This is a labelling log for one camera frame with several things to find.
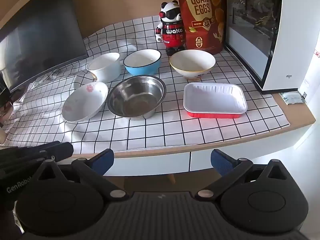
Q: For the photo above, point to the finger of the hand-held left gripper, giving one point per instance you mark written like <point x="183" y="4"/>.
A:
<point x="57" y="149"/>

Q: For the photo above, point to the black and white checked tablecloth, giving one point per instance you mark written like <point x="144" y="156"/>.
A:
<point x="150" y="135"/>

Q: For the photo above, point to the stainless steel bowl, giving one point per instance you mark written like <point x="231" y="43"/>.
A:
<point x="135" y="97"/>

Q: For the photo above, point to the brown snack bag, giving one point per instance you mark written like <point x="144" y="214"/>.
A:
<point x="200" y="17"/>

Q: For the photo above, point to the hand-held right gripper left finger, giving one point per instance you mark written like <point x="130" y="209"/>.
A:
<point x="103" y="160"/>

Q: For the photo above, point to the red panda robot toy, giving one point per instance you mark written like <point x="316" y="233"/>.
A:
<point x="172" y="33"/>

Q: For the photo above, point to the red and white foil tray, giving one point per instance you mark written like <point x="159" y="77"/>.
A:
<point x="215" y="98"/>

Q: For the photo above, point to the white computer case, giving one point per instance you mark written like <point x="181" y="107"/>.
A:
<point x="287" y="55"/>

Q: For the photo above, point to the blue enamel bowl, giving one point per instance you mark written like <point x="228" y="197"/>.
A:
<point x="142" y="70"/>

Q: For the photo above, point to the white bowl with yellow rim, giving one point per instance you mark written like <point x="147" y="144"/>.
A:
<point x="192" y="63"/>

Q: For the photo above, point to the white desk drawer front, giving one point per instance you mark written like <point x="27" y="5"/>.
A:
<point x="200" y="161"/>
<point x="150" y="163"/>

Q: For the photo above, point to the black monitor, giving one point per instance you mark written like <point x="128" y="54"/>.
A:
<point x="45" y="35"/>

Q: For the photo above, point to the white floral plate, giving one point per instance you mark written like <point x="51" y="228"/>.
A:
<point x="85" y="103"/>

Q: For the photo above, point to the small green and white packet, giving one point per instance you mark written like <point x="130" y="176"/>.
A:
<point x="292" y="98"/>

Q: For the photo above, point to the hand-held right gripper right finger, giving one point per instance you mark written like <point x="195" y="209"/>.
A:
<point x="221" y="162"/>

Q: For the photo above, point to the white ceramic bowl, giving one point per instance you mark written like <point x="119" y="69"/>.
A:
<point x="105" y="71"/>

